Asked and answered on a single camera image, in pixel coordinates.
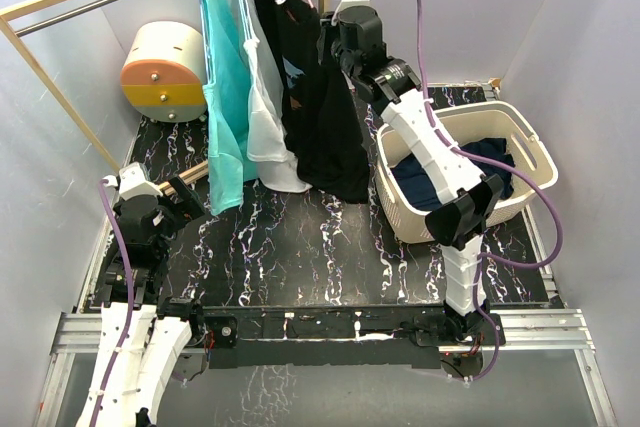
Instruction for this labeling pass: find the black t shirt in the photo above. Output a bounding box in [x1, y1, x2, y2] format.
[254, 0, 370, 204]

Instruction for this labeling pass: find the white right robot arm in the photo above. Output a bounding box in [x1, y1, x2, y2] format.
[318, 5, 503, 344]

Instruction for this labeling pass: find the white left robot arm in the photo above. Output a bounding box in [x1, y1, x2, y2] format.
[76, 178, 207, 426]

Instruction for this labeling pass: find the white t shirt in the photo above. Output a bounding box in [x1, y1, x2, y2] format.
[240, 0, 311, 193]

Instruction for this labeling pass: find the teal t shirt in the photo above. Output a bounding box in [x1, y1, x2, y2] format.
[201, 0, 257, 215]

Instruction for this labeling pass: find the cream round drawer cabinet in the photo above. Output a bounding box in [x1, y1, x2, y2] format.
[120, 21, 207, 123]

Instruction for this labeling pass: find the navy blue garment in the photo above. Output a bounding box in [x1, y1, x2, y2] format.
[391, 138, 515, 211]

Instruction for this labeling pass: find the cream plastic laundry basket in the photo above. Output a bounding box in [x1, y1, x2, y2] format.
[374, 101, 558, 244]

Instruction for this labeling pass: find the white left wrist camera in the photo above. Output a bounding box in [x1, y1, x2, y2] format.
[101, 162, 163, 200]

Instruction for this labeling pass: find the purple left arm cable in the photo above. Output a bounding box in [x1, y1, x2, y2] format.
[97, 180, 137, 427]

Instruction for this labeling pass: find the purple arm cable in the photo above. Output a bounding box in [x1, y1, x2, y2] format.
[337, 0, 565, 381]
[97, 180, 137, 427]

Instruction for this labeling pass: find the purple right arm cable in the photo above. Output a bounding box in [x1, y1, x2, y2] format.
[337, 0, 565, 381]

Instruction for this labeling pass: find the wooden clothes rack frame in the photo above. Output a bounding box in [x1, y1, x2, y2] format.
[0, 0, 332, 198]

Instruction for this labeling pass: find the aluminium base frame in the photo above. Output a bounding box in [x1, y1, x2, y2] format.
[37, 306, 619, 427]

